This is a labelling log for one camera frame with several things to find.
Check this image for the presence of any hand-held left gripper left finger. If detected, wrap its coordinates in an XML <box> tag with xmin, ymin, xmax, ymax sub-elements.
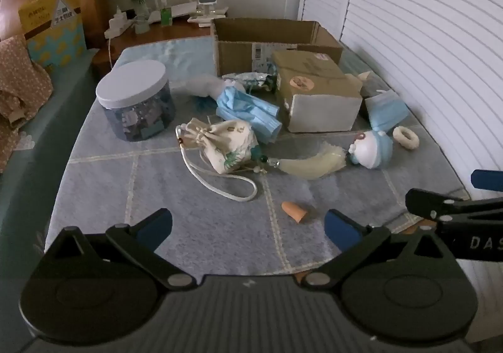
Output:
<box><xmin>45</xmin><ymin>208</ymin><xmax>197</xmax><ymax>291</ymax></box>

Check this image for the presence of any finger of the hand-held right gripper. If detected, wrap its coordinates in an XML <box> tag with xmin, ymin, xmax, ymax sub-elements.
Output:
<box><xmin>471</xmin><ymin>169</ymin><xmax>503</xmax><ymax>192</ymax></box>
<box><xmin>405</xmin><ymin>188</ymin><xmax>503</xmax><ymax>222</ymax></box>

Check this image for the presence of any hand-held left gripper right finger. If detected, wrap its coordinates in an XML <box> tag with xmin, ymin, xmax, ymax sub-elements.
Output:
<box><xmin>302</xmin><ymin>209</ymin><xmax>454</xmax><ymax>290</ymax></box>

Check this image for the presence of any small doll with blue hat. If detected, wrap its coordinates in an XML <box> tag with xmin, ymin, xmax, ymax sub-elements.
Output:
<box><xmin>347</xmin><ymin>130</ymin><xmax>394</xmax><ymax>170</ymax></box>

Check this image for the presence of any orange foam earplug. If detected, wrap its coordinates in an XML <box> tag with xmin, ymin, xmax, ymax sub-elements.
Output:
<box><xmin>281</xmin><ymin>201</ymin><xmax>309</xmax><ymax>224</ymax></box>

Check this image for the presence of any cream tassel with beads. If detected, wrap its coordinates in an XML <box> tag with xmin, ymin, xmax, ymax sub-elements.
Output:
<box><xmin>251</xmin><ymin>142</ymin><xmax>349</xmax><ymax>181</ymax></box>

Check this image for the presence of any dark green bedsheet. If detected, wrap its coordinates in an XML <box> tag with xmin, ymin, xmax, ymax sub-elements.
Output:
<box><xmin>0</xmin><ymin>48</ymin><xmax>103</xmax><ymax>281</ymax></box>

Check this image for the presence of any folded blue face mask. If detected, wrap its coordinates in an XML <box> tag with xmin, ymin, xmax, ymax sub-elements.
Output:
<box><xmin>236</xmin><ymin>97</ymin><xmax>283</xmax><ymax>142</ymax></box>

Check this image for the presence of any clear jar with white lid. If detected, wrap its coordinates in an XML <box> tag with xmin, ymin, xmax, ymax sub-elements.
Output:
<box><xmin>96</xmin><ymin>60</ymin><xmax>177</xmax><ymax>142</ymax></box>

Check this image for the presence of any closed tan cardboard box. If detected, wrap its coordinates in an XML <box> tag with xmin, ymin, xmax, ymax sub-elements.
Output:
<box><xmin>272</xmin><ymin>49</ymin><xmax>363</xmax><ymax>134</ymax></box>

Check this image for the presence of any light blue towel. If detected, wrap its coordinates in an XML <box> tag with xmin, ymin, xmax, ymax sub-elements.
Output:
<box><xmin>116</xmin><ymin>37</ymin><xmax>218</xmax><ymax>91</ymax></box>

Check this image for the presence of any printed plastic packet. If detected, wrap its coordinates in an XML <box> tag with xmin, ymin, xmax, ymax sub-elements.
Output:
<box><xmin>222</xmin><ymin>71</ymin><xmax>278</xmax><ymax>94</ymax></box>

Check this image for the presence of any brown dotted cloth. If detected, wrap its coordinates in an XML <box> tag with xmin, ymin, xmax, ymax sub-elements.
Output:
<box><xmin>0</xmin><ymin>34</ymin><xmax>55</xmax><ymax>175</ymax></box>

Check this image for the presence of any wooden nightstand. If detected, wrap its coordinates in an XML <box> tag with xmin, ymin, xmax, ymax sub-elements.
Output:
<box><xmin>92</xmin><ymin>15</ymin><xmax>215</xmax><ymax>71</ymax></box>

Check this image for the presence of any white power strip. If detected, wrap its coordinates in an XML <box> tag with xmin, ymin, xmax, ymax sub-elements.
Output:
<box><xmin>104</xmin><ymin>5</ymin><xmax>135</xmax><ymax>40</ymax></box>

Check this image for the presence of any green and white bottle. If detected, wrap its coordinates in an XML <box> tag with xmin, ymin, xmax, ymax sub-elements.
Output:
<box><xmin>159</xmin><ymin>0</ymin><xmax>174</xmax><ymax>27</ymax></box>

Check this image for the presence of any white router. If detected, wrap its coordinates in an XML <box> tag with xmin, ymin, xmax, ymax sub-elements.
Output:
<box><xmin>168</xmin><ymin>0</ymin><xmax>199</xmax><ymax>20</ymax></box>

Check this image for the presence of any yellow and blue box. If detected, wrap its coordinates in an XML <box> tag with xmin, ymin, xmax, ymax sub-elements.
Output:
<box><xmin>18</xmin><ymin>0</ymin><xmax>88</xmax><ymax>68</ymax></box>

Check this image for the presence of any white fluffy hair ring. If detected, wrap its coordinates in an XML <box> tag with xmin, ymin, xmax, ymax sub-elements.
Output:
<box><xmin>392</xmin><ymin>125</ymin><xmax>421</xmax><ymax>150</ymax></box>

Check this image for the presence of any cream printed drawstring pouch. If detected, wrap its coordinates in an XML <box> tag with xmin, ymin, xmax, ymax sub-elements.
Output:
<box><xmin>175</xmin><ymin>119</ymin><xmax>261</xmax><ymax>203</ymax></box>

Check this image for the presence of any white power cable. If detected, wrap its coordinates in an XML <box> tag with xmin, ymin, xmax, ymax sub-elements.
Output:
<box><xmin>105</xmin><ymin>36</ymin><xmax>117</xmax><ymax>71</ymax></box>

